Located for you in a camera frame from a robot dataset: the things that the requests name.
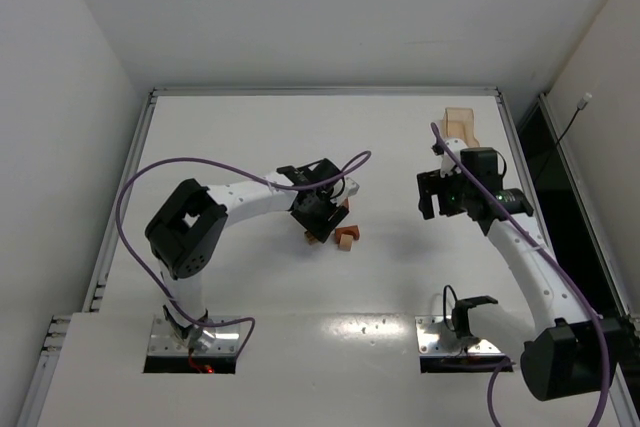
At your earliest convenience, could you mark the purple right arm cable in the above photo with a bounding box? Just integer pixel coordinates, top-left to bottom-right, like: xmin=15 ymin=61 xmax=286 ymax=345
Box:
xmin=430 ymin=121 xmax=612 ymax=427

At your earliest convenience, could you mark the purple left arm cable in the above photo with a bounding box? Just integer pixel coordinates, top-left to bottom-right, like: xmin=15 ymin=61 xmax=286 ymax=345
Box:
xmin=117 ymin=149 xmax=374 ymax=359

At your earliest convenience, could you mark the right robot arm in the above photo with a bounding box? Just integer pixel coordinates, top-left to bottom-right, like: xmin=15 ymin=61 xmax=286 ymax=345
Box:
xmin=417 ymin=139 xmax=627 ymax=401

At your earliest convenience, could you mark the black wall cable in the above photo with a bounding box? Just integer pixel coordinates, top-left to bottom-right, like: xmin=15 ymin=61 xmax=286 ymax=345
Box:
xmin=533 ymin=92 xmax=594 ymax=183

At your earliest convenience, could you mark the small light wood cube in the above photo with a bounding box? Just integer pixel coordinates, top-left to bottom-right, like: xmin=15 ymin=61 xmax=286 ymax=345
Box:
xmin=338 ymin=234 xmax=354 ymax=252

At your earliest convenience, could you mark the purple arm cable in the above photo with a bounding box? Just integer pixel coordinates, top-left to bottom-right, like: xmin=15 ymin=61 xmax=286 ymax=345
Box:
xmin=117 ymin=149 xmax=374 ymax=359
xmin=430 ymin=121 xmax=612 ymax=427

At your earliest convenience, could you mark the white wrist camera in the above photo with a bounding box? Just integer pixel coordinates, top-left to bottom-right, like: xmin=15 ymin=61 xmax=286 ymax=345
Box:
xmin=340 ymin=178 xmax=360 ymax=197
xmin=440 ymin=137 xmax=467 ymax=178

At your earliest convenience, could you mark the transparent amber plastic bin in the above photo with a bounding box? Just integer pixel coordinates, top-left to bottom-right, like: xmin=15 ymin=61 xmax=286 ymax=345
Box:
xmin=443 ymin=107 xmax=480 ymax=148

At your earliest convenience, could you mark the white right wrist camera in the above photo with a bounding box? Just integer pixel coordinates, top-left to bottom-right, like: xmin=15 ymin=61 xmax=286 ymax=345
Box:
xmin=440 ymin=137 xmax=467 ymax=178

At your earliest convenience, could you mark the metal base plate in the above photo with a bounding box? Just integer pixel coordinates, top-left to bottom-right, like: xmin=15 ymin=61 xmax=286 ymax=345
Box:
xmin=415 ymin=315 xmax=503 ymax=360
xmin=147 ymin=317 xmax=240 ymax=357

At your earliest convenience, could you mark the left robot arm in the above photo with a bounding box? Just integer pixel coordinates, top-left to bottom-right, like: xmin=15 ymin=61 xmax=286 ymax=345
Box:
xmin=145 ymin=159 xmax=359 ymax=340

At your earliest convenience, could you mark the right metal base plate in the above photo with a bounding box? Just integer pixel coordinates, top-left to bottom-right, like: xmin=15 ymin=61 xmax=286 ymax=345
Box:
xmin=415 ymin=315 xmax=503 ymax=360

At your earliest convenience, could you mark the red arch wood block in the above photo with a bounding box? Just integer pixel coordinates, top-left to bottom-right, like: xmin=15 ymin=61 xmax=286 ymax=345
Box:
xmin=334 ymin=225 xmax=360 ymax=243

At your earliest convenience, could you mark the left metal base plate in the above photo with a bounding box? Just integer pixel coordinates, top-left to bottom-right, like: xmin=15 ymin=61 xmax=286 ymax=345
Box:
xmin=147 ymin=317 xmax=240 ymax=357

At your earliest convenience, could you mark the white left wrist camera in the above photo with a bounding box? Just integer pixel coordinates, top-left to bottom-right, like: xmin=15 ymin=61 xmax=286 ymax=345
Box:
xmin=340 ymin=178 xmax=360 ymax=197

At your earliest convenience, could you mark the striped light wood block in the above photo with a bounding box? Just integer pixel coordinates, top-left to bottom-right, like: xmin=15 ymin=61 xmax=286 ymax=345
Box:
xmin=304 ymin=231 xmax=319 ymax=245

